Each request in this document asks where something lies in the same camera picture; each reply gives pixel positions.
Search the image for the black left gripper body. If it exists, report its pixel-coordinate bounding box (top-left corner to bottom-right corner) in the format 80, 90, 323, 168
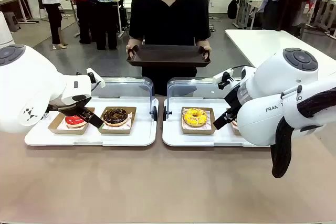
46, 97, 92, 116

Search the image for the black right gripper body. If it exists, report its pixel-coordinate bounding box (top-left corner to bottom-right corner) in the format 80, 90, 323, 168
224, 84, 246, 112

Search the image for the brown cardboard donut box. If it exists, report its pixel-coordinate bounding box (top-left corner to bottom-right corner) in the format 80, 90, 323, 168
180, 106, 217, 135
226, 108, 242, 136
96, 106, 137, 134
47, 107, 96, 135

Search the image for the dark brown serving tray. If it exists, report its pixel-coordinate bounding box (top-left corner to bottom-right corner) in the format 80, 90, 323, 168
127, 45, 212, 68

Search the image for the person's right forearm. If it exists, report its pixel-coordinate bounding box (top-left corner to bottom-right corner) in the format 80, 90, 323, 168
128, 37, 144, 48

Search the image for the red glazed donut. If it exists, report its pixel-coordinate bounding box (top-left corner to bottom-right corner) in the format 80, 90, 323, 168
65, 115, 89, 128

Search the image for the chocolate sprinkled donut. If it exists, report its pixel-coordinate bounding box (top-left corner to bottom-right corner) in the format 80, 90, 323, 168
102, 107, 129, 127

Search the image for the yellow sprinkled donut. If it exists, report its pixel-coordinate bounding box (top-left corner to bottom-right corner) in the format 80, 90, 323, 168
182, 108, 207, 127

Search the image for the person in black shirt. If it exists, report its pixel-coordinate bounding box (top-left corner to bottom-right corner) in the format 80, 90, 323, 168
128, 0, 212, 96

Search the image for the person's left hand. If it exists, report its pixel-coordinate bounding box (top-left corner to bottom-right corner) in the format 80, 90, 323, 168
200, 45, 213, 58

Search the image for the person's right hand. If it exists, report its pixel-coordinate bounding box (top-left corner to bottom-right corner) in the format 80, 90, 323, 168
125, 44, 139, 58

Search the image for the white display tray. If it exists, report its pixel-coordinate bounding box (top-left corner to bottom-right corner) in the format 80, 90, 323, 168
24, 96, 159, 147
162, 97, 271, 148

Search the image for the clear plastic dome lid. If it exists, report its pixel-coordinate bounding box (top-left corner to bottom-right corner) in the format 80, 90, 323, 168
90, 76, 154, 119
166, 77, 247, 120

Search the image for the large white table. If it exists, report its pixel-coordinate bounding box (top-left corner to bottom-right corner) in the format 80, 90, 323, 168
225, 29, 336, 78

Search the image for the black backpack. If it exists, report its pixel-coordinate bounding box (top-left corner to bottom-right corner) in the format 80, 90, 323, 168
227, 0, 238, 20

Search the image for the white air purifier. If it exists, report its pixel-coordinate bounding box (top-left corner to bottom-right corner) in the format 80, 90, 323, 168
0, 11, 14, 47

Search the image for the bystander in red top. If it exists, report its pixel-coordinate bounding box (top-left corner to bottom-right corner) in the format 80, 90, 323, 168
67, 0, 92, 44

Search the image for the bystander in blue patterned shirt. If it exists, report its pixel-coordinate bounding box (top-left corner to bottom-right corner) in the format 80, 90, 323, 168
85, 0, 119, 51

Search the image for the grey plastic stool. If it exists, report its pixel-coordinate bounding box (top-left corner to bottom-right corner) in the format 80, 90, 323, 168
2, 11, 21, 33

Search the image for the bystander in white shirt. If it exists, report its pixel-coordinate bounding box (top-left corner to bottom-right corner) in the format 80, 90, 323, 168
33, 0, 69, 50

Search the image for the bystander in dark coat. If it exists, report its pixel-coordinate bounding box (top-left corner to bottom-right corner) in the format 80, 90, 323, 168
258, 0, 321, 38

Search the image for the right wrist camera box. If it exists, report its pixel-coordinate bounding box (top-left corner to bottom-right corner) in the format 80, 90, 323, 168
213, 68, 235, 90

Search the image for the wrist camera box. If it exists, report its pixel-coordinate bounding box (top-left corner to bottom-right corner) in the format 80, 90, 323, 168
213, 68, 235, 90
86, 68, 106, 89

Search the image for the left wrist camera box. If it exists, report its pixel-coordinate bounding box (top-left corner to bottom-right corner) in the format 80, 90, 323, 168
86, 68, 106, 89

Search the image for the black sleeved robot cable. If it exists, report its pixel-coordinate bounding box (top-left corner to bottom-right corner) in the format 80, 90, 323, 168
271, 89, 336, 179

